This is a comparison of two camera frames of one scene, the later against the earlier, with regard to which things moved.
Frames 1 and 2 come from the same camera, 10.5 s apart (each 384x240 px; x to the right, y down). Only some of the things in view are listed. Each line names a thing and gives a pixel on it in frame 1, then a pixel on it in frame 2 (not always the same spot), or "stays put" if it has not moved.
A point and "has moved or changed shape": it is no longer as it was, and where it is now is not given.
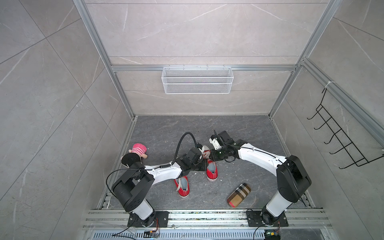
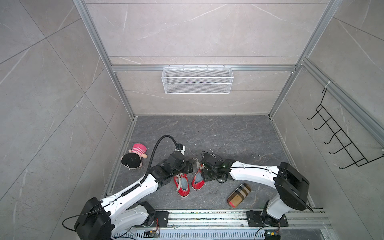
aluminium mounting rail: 114,219 stays put
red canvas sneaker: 212,172 has moved or changed shape
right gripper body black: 219,154 -> 209,175
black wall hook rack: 357,157 stays put
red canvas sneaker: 183,186 stays put
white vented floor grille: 180,235 stays put
